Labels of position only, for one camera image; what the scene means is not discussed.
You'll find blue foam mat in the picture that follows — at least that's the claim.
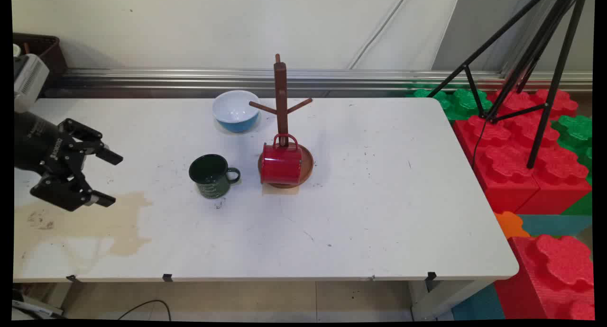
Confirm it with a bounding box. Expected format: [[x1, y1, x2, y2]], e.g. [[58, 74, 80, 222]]
[[451, 283, 506, 321]]

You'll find white bowl blue outside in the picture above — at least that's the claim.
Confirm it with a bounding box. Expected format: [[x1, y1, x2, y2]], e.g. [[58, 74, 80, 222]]
[[212, 90, 261, 133]]

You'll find white grey wrist camera box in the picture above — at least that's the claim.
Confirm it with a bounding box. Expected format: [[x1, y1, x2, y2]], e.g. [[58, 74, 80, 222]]
[[14, 54, 50, 113]]

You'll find brown wooden mug tree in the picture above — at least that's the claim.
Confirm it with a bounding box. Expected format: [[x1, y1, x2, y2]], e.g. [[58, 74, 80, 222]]
[[248, 54, 314, 189]]

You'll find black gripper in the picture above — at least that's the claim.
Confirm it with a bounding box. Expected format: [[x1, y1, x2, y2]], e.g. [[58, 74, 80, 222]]
[[14, 111, 124, 212]]

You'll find orange foam mat piece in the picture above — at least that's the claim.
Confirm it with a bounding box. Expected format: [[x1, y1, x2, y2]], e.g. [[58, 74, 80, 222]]
[[493, 211, 531, 240]]

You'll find thin black tripod cable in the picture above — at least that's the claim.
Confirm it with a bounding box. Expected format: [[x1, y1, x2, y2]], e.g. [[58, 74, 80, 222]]
[[471, 120, 490, 170]]

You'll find grey cable bundle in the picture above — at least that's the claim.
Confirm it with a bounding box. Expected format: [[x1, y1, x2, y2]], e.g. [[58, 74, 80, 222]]
[[13, 289, 64, 319]]

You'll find dark brown woven basket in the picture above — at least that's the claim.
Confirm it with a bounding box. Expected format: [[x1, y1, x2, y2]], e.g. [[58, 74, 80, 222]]
[[13, 32, 68, 88]]

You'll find red enamel mug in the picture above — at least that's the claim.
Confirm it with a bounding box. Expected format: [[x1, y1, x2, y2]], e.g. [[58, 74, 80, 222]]
[[260, 134, 303, 185]]

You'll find white table leg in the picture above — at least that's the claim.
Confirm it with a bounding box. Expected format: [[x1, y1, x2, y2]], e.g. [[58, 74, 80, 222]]
[[410, 280, 494, 321]]

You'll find large red foam block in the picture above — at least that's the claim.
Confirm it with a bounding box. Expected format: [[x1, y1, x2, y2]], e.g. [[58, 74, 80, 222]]
[[453, 88, 593, 215]]

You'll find teal foam mat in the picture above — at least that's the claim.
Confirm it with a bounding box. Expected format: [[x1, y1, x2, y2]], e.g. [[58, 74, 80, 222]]
[[517, 215, 593, 237]]

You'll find black floor cable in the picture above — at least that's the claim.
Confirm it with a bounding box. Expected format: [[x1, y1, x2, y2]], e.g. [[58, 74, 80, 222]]
[[118, 300, 171, 321]]

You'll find black tripod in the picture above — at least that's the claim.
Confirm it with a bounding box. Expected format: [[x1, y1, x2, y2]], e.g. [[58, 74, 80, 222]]
[[427, 0, 589, 170]]

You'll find silver metal wall rail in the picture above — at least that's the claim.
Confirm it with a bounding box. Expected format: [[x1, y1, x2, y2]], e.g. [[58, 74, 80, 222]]
[[45, 69, 593, 93]]

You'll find green foam block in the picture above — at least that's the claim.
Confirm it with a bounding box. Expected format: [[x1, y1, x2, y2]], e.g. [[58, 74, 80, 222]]
[[550, 115, 593, 216], [407, 83, 494, 121]]

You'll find dark green enamel mug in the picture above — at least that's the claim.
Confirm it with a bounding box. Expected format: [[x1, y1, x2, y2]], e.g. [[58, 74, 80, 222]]
[[189, 154, 241, 199]]

